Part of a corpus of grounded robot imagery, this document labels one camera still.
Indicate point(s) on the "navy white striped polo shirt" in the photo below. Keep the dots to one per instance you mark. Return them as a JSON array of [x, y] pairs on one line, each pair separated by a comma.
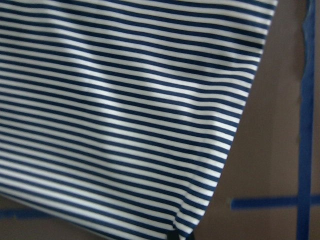
[[118, 115]]

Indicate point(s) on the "long blue tape line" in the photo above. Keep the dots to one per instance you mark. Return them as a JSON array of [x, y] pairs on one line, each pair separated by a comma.
[[304, 196]]

